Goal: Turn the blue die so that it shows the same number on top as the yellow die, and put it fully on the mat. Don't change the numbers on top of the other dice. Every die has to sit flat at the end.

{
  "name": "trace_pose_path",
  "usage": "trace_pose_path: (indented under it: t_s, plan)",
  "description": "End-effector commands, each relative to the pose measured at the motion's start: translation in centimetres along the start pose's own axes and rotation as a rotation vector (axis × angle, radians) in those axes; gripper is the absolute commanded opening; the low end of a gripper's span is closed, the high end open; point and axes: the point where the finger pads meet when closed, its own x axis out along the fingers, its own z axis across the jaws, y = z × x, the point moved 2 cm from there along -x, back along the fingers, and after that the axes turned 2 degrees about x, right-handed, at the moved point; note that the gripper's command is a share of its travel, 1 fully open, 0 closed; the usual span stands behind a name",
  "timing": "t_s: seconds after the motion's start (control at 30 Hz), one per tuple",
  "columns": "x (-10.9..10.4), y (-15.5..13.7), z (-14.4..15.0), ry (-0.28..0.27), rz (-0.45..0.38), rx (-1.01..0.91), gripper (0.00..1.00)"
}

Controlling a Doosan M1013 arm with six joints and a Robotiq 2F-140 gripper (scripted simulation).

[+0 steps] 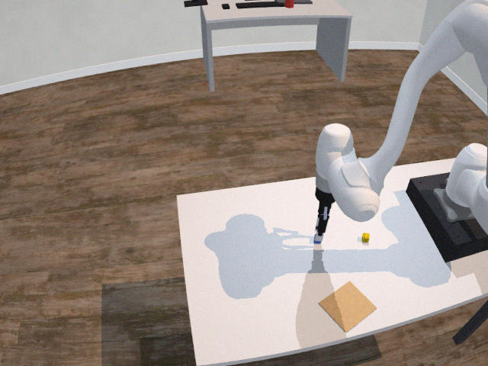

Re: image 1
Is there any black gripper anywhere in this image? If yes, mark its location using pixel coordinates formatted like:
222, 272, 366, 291
315, 187, 336, 242

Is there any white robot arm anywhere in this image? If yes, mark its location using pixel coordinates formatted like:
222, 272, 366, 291
316, 0, 488, 235

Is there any tan flat mat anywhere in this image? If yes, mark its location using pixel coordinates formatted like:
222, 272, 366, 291
319, 281, 377, 332

